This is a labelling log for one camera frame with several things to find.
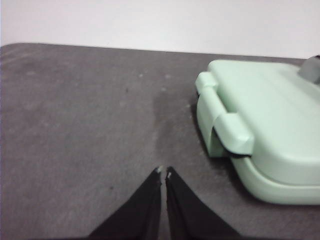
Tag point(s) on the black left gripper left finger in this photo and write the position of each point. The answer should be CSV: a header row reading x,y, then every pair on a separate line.
x,y
140,212

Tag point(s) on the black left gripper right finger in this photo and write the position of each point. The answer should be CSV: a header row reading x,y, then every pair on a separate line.
x,y
190,212

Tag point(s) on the green breakfast machine base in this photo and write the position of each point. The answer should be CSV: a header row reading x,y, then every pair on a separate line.
x,y
275,195

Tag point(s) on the green griddle cover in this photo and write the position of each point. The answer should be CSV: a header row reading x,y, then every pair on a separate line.
x,y
275,112

